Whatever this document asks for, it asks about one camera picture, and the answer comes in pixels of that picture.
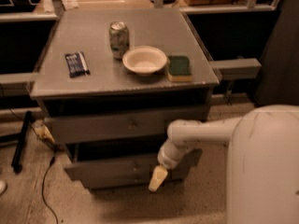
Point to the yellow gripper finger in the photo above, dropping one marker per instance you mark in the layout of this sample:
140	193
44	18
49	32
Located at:
159	175

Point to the grey drawer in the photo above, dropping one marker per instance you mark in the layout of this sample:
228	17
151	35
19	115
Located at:
77	129
109	182
126	165

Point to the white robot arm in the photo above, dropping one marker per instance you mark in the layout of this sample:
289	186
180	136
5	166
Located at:
262	167

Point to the grey bottom drawer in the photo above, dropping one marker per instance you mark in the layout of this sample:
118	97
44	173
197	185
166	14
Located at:
109	182

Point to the grey top drawer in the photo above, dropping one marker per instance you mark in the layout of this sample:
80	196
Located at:
77	129

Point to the grey drawer cabinet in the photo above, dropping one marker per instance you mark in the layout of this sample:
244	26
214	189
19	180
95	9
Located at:
111	82

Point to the green yellow sponge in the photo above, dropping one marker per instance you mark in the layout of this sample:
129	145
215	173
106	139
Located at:
178	69

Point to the white paper bowl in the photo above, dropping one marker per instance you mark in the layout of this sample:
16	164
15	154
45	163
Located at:
144	60

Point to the white power strip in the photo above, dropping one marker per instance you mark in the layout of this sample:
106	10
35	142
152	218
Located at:
43	133

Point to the blue snack packet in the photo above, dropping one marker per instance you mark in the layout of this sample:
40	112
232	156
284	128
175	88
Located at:
77	65

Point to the black bar on floor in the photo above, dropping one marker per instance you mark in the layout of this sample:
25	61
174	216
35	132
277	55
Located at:
16	162

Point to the green soda can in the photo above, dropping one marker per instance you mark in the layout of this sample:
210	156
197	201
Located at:
119	39

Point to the dark cabinet at right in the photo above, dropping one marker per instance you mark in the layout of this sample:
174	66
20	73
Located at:
278	81

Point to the white crumpled cloth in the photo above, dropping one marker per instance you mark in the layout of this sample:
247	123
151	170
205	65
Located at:
70	4

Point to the grey side rail beam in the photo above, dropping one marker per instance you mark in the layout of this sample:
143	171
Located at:
237	69

